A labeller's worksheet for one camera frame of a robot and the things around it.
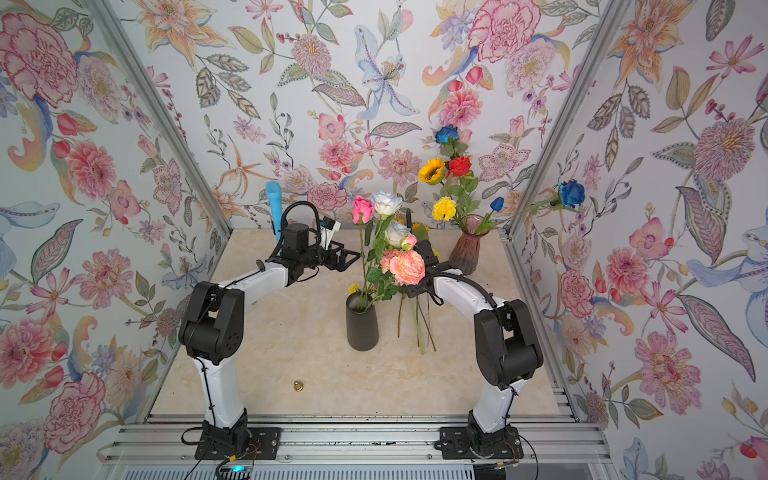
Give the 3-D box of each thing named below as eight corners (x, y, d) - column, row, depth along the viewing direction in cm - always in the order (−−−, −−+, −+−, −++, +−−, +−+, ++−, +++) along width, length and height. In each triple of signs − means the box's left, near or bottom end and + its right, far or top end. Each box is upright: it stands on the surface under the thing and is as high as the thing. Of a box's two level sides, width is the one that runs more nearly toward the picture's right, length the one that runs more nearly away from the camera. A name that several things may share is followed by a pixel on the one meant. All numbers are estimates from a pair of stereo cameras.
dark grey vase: (349, 350, 92) (341, 316, 75) (350, 328, 97) (344, 291, 80) (378, 350, 92) (377, 316, 75) (378, 328, 97) (377, 291, 80)
